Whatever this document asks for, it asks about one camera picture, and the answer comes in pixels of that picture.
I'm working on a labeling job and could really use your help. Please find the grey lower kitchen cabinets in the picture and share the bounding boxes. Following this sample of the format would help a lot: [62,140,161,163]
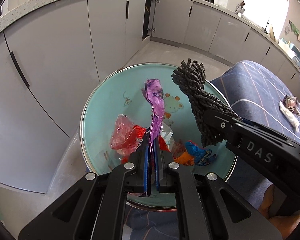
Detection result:
[0,0,300,193]

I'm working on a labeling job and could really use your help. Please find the plaid checkered cloth rag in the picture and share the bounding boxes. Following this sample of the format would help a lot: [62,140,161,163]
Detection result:
[282,95,300,118]

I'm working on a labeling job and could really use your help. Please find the pink red plastic bag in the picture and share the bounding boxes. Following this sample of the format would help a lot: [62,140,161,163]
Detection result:
[109,114,136,152]

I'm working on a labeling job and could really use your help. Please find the clear bag with teal print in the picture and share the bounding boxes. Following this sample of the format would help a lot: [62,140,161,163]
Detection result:
[160,122,175,151]

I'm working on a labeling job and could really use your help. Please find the red mesh net bag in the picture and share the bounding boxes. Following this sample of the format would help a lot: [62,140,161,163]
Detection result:
[117,125,146,164]

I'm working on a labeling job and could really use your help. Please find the teal trash bin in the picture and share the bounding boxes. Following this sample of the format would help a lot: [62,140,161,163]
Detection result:
[79,62,239,212]

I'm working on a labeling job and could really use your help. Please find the blue plaid tablecloth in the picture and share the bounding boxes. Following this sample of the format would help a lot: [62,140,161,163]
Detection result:
[122,61,300,239]

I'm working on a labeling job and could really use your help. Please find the orange blue snack wrapper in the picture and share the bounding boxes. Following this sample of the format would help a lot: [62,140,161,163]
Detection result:
[174,141,217,166]

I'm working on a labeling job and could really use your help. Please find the blue storage boxes on counter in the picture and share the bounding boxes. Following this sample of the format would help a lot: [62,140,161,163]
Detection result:
[278,38,300,61]

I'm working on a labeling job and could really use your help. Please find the white paper towel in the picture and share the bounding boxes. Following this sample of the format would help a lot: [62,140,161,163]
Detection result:
[279,101,300,133]

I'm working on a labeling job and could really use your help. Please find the person's right hand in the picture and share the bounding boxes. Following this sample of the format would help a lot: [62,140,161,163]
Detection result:
[258,184,300,239]

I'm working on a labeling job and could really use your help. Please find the purple foil wrapper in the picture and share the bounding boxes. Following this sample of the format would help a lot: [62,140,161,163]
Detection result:
[141,79,165,144]

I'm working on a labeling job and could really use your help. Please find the black mesh net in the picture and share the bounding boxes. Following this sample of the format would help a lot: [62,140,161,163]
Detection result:
[171,59,242,146]

